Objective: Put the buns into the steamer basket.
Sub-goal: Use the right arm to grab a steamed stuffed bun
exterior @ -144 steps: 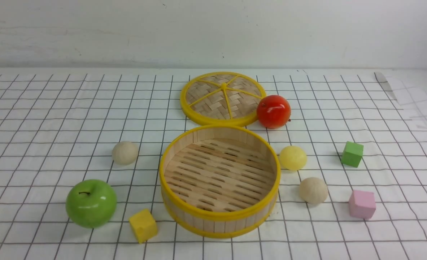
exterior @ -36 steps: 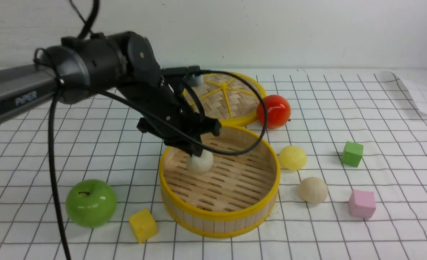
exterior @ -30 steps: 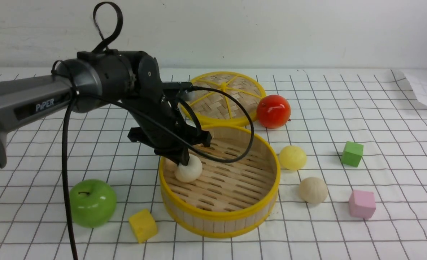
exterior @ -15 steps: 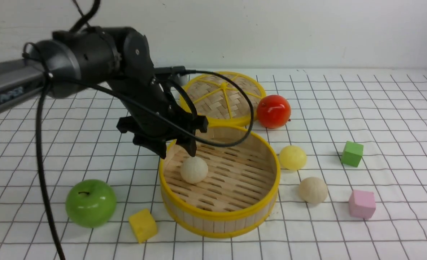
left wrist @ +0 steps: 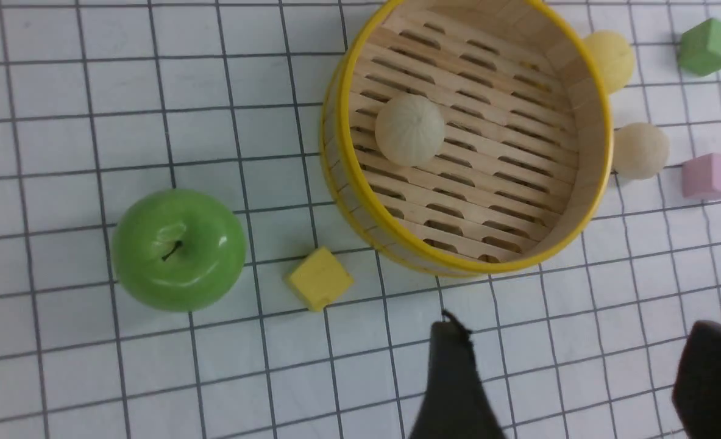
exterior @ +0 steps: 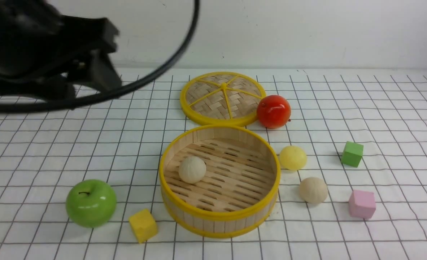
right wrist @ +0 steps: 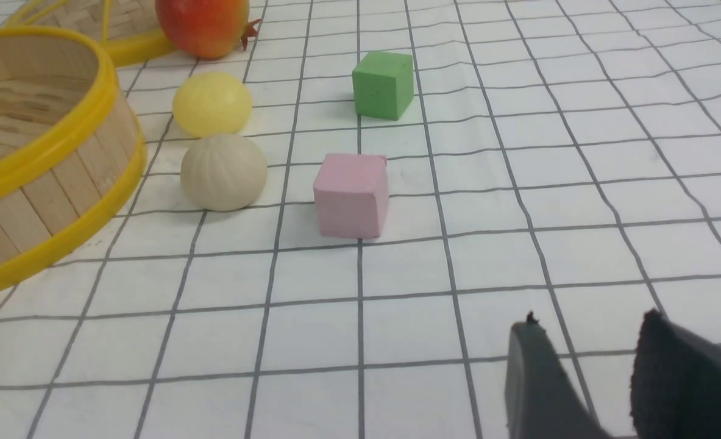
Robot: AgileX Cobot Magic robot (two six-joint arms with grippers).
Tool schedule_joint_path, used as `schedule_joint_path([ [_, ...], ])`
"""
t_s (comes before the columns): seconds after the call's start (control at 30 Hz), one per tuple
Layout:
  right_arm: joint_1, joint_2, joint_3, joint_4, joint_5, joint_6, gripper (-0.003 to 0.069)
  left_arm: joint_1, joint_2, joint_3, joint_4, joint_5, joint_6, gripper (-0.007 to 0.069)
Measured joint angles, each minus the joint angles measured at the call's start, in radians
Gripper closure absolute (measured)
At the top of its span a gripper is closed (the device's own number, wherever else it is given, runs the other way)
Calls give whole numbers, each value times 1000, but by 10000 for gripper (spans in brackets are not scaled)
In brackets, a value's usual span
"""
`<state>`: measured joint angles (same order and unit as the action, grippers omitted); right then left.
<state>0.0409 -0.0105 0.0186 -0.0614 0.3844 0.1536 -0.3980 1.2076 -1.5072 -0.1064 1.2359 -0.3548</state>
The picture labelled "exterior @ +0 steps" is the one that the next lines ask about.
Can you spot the woven bamboo steamer lid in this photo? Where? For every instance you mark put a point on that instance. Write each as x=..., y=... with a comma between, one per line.
x=222, y=98

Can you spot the green cube block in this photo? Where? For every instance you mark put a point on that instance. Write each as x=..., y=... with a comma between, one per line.
x=352, y=154

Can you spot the yellow bun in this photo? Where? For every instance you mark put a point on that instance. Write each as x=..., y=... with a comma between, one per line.
x=293, y=158

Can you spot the yellow cube block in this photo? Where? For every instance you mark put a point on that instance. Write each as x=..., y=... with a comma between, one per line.
x=143, y=225

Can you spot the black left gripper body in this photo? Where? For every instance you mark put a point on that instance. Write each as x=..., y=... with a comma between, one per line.
x=43, y=53

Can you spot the white bun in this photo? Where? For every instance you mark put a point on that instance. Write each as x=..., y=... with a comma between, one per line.
x=192, y=169
x=313, y=190

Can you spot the green toy apple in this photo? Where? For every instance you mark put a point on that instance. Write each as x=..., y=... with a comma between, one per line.
x=91, y=203

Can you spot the red toy apple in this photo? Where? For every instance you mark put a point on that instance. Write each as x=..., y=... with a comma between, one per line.
x=273, y=111

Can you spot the yellow-rimmed bamboo steamer tray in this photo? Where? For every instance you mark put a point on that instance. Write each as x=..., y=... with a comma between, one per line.
x=239, y=189

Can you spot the pink cube block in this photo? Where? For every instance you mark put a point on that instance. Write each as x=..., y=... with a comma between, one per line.
x=362, y=204

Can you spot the white checkered tablecloth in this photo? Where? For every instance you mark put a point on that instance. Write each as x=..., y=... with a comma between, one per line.
x=42, y=156

